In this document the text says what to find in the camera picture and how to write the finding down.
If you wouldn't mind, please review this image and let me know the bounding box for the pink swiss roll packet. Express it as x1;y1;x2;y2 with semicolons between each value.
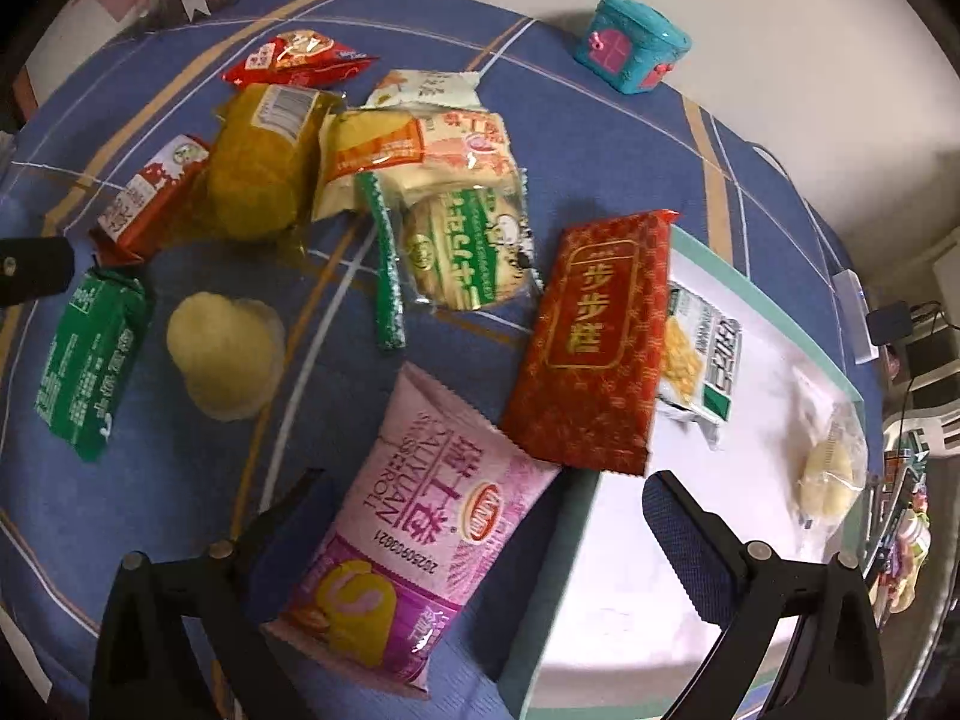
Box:
259;361;563;695

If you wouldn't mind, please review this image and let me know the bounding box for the teal toy box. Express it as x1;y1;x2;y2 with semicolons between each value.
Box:
576;0;689;95

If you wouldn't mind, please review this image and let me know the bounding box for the white yellow small packet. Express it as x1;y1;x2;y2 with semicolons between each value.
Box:
364;69;485;112

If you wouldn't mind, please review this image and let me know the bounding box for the blue plaid tablecloth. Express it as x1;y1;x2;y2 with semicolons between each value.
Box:
0;0;886;720

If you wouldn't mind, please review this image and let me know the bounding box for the red gold patterned packet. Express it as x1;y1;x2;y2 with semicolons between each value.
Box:
499;210;680;477

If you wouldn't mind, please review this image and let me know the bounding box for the black charger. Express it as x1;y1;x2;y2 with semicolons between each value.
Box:
866;302;916;346

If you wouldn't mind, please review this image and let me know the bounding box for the white box with green rim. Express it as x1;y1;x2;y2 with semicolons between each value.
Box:
499;229;867;720

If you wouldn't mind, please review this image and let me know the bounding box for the red clear window packet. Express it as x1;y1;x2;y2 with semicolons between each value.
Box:
221;30;380;91

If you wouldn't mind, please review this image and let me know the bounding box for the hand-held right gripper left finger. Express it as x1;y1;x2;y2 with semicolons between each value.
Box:
90;469;338;720

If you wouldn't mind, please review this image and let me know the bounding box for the white power strip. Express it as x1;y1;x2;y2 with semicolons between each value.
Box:
832;270;878;365

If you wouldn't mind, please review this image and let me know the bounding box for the white chair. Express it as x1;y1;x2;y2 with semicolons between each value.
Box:
881;401;960;458

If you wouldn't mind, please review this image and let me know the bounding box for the yellow cake packet with barcode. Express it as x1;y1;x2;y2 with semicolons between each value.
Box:
206;82;346;241

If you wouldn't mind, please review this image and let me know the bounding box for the clear wrapped yellow cake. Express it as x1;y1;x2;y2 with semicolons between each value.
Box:
791;367;871;533

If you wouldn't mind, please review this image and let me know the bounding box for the green trimmed rice cracker packet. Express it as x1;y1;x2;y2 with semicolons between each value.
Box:
352;169;545;350

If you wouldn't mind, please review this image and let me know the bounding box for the green snack packet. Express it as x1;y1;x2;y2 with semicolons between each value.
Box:
31;268;155;462

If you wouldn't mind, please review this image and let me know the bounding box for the green white corn packet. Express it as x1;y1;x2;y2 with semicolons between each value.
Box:
656;281;743;451

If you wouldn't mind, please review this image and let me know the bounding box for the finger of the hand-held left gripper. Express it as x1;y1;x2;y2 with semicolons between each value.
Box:
0;236;76;308

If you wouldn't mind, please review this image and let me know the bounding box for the red brown snack packet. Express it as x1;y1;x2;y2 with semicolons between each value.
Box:
90;133;211;267

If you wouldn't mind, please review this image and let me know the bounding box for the orange yellow snack packet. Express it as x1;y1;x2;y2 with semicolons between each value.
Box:
311;109;425;222

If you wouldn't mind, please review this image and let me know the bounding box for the black charger cable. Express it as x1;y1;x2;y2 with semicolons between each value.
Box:
898;300;947;425

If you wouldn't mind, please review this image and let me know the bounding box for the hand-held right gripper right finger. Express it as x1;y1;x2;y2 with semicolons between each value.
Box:
641;469;897;720

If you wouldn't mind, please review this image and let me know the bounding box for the round pale yellow cake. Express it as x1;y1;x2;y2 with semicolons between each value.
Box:
166;292;286;421

